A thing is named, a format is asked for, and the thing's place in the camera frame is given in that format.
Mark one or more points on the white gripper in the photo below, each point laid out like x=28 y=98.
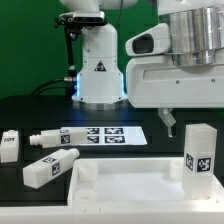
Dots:
x=154 y=82

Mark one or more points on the white desk tabletop tray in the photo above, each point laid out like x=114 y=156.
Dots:
x=135 y=184

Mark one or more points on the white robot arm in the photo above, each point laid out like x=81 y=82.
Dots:
x=179 y=63

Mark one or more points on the white marker sheet with tags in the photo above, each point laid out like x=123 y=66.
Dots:
x=116 y=135

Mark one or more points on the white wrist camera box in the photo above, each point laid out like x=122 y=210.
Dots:
x=153 y=41

